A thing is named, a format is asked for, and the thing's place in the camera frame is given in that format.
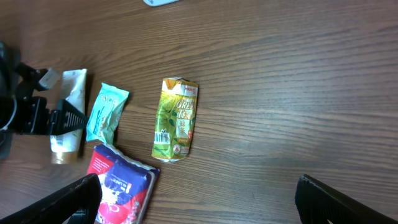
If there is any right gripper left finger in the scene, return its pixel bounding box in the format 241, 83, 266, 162
1, 174, 102, 224

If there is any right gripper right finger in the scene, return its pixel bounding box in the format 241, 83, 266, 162
295, 174, 397, 224

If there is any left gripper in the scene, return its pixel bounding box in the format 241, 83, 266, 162
6, 62, 88, 135

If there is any white tube gold cap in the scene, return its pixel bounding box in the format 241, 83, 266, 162
50, 68, 87, 164

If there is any teal tissue pack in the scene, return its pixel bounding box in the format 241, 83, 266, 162
86, 83, 129, 144

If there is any red purple liner pack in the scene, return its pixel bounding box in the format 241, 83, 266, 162
87, 144, 160, 224

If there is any white barcode scanner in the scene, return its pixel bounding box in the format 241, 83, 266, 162
143, 0, 179, 7

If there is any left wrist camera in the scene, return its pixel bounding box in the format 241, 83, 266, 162
39, 68, 61, 90

